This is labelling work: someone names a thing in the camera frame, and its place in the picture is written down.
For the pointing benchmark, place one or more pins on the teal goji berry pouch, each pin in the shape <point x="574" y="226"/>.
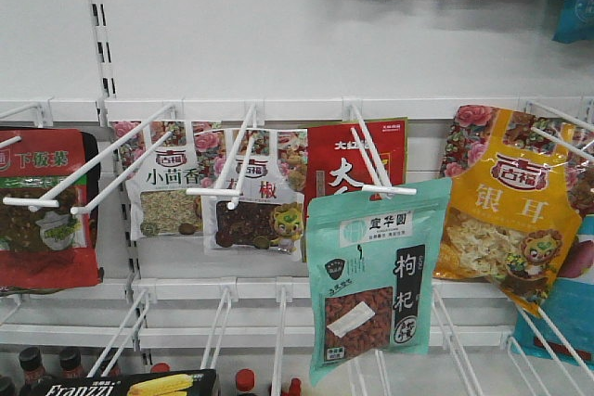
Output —
<point x="370" y="265"/>

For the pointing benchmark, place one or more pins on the black Franzzi cookie box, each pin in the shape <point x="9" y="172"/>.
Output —
<point x="187" y="382"/>

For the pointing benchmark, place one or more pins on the white peppercorn spice pouch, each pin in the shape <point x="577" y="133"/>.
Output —
<point x="268" y="168"/>

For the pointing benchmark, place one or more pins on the red Da Hong Pao pouch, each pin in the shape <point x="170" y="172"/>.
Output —
<point x="334" y="163"/>

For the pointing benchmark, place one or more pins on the white peg hook goji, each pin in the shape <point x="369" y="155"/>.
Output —
<point x="381" y="183"/>

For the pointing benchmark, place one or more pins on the white fennel seed pouch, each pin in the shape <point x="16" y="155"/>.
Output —
<point x="157" y="187"/>

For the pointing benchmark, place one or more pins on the red cap sauce bottle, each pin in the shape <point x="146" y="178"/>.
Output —
<point x="245" y="381"/>

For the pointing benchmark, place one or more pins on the yellow white fungus pouch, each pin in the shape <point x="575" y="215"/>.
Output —
<point x="521" y="187"/>

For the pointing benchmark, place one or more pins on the white slotted shelf upright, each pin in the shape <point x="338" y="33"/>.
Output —
<point x="101" y="32"/>

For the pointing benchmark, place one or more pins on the white double peg hook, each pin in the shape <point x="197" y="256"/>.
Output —
<point x="49" y="198"/>

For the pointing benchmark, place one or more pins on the red pickled vegetable pouch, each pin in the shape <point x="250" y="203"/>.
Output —
<point x="50" y="249"/>

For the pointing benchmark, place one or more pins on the blue snack pouch right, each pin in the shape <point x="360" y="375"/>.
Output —
<point x="569" y="305"/>

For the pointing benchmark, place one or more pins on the blue pouch upper right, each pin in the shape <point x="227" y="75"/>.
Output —
<point x="575" y="22"/>

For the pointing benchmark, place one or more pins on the dark sauce bottle black cap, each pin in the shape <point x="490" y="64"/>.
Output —
<point x="31" y="364"/>

